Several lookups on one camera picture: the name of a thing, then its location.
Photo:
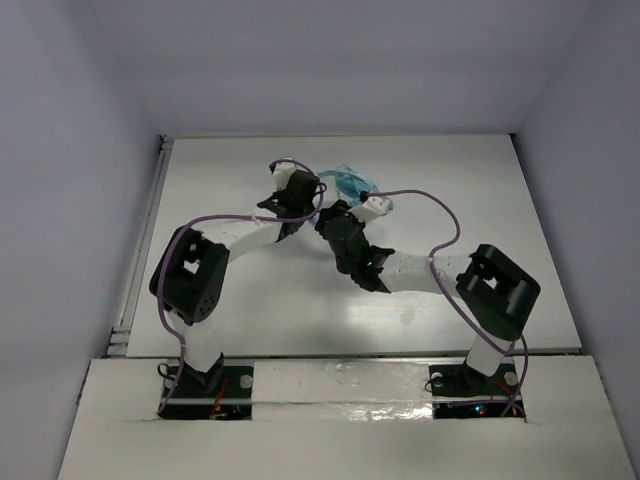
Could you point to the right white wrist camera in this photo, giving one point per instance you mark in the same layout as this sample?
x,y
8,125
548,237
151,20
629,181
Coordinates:
x,y
372,208

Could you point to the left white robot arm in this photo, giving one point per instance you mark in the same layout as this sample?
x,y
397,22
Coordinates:
x,y
188,279

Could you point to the light blue headphones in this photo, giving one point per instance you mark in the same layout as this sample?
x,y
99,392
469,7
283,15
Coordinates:
x,y
345,183

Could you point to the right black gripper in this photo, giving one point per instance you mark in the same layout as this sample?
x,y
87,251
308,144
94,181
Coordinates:
x,y
339,209

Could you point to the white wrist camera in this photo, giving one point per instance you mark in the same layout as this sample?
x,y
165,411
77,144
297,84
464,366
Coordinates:
x,y
372,208
281,171

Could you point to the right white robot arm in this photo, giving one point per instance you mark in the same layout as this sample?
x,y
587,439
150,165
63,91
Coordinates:
x,y
489,290

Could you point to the aluminium rail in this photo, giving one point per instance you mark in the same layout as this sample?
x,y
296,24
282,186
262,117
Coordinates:
x,y
118,339

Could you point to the white foam front panel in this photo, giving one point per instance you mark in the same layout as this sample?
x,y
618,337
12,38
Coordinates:
x,y
569,433

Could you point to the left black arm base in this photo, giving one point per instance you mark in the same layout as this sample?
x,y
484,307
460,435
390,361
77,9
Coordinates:
x,y
222,393

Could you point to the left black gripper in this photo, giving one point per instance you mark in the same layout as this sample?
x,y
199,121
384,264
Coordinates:
x,y
304,185

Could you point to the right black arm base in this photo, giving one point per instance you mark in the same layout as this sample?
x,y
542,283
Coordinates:
x,y
459,392

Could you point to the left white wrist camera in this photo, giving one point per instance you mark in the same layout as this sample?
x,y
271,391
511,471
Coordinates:
x,y
281,171

